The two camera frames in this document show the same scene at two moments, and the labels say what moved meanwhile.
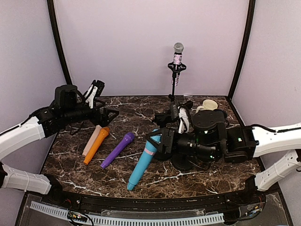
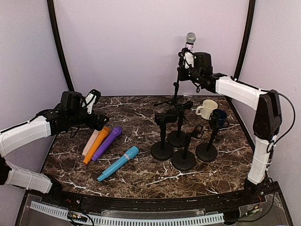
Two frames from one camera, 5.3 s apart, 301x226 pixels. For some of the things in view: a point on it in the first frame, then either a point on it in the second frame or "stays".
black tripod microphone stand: [175, 68] to [178, 106]
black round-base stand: [182, 162] stays
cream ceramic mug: [208, 104] stays
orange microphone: [97, 144] stays
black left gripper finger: [110, 114] to [102, 120]
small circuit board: [77, 216] stays
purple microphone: [118, 151] to [117, 131]
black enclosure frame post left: [53, 22] stays
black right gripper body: [169, 133] to [183, 76]
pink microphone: [91, 140] stays
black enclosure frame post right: [251, 16] stays
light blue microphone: [149, 152] to [132, 152]
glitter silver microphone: [178, 48] to [190, 38]
